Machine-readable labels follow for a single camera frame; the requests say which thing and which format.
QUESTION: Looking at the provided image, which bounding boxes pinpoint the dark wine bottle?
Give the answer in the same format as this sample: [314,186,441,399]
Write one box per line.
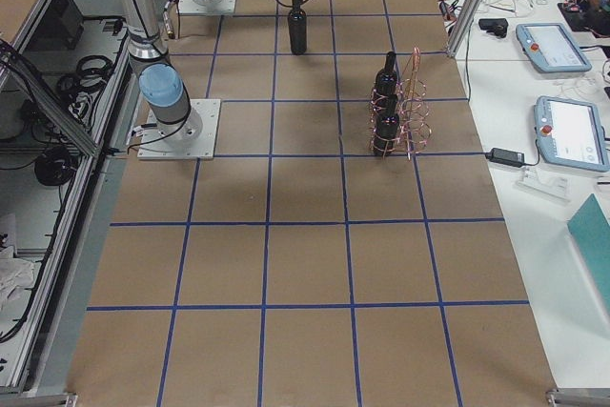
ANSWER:
[373,94,400,157]
[374,51,397,96]
[287,0,307,55]

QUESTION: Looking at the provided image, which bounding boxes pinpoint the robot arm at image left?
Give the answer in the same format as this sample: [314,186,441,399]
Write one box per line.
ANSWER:
[121,0,206,128]

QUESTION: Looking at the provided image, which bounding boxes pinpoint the teach pendant far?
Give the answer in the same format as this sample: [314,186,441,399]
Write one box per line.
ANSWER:
[516,23,592,73]

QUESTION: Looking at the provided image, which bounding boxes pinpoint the teach pendant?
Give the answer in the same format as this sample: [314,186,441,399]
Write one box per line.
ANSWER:
[516,23,592,73]
[533,96,609,173]

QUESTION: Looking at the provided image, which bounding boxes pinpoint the black power adapter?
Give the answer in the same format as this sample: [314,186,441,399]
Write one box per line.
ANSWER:
[485,148,525,168]

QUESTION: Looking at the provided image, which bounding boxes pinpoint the teach pendant near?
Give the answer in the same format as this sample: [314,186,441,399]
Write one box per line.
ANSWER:
[533,96,609,173]

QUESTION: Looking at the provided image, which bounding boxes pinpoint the teal folder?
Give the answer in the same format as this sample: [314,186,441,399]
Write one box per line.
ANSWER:
[567,194,610,309]

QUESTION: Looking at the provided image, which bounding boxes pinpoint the crumpled white cloth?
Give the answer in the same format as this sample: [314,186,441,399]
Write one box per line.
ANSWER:
[0,246,35,308]

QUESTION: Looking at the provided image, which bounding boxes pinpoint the copper wire bottle basket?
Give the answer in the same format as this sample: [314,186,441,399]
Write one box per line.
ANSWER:
[369,48,432,158]

